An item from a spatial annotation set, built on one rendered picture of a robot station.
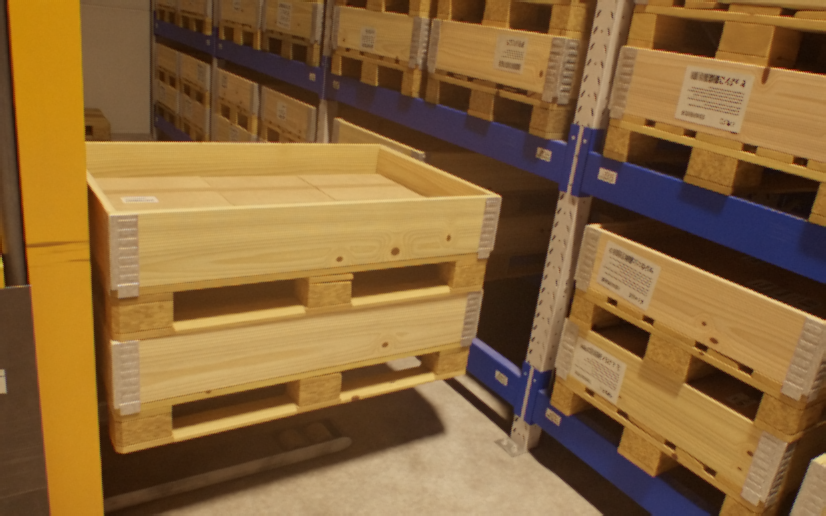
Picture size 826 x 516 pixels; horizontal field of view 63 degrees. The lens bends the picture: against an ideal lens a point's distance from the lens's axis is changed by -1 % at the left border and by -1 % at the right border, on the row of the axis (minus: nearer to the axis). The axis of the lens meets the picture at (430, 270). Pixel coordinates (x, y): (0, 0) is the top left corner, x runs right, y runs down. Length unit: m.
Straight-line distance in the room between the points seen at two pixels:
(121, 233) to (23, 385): 0.44
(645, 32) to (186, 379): 1.65
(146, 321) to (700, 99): 1.59
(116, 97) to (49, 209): 6.03
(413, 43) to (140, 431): 1.95
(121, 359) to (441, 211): 1.01
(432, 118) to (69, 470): 1.90
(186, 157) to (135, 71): 5.24
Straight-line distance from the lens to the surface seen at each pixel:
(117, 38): 7.73
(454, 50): 2.88
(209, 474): 2.38
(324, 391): 2.20
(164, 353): 1.93
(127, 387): 1.95
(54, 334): 1.91
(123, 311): 1.85
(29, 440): 1.99
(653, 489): 2.35
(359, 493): 2.41
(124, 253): 1.79
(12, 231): 1.80
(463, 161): 3.20
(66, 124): 1.75
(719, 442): 2.13
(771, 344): 1.97
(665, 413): 2.21
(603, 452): 2.44
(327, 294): 2.03
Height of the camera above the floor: 1.52
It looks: 20 degrees down
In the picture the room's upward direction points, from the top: 8 degrees clockwise
